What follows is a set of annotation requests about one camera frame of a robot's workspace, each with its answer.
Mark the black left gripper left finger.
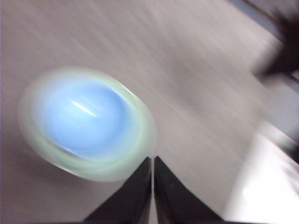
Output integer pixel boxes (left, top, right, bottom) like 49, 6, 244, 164
83, 157, 152, 224

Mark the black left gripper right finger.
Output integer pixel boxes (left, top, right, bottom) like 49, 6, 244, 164
154, 155, 225, 224

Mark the green plate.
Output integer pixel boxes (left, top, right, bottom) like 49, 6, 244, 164
17, 66, 157, 182

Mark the blue bowl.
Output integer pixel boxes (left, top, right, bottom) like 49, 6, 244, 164
38, 80, 131, 157

